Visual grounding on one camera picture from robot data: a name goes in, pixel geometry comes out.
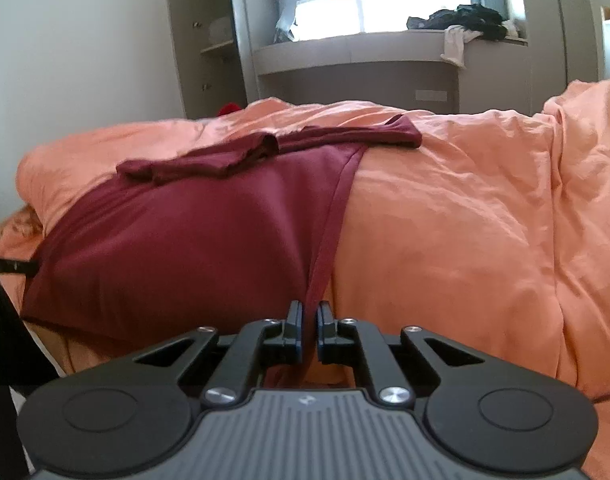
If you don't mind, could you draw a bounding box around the red plush object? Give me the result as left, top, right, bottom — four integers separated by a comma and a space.
217, 102, 242, 116

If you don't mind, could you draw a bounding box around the tall grey closet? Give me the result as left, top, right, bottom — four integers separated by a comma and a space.
506, 0, 599, 113

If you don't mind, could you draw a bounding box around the orange duvet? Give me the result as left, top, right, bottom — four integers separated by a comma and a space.
0, 80, 610, 479

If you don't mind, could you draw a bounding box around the grey window bench cabinet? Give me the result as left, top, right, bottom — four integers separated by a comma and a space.
254, 30, 532, 115

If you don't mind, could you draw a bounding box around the grey open wardrobe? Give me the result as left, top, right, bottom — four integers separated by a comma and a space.
167, 0, 247, 119

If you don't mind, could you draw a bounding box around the white garment hanging off bench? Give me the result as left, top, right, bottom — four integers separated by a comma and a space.
441, 25, 483, 70

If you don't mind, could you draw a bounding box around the dark clothes pile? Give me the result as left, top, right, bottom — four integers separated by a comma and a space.
406, 3, 508, 41

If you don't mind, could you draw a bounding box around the maroon long sleeve shirt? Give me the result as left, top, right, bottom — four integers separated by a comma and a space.
20, 115, 422, 350

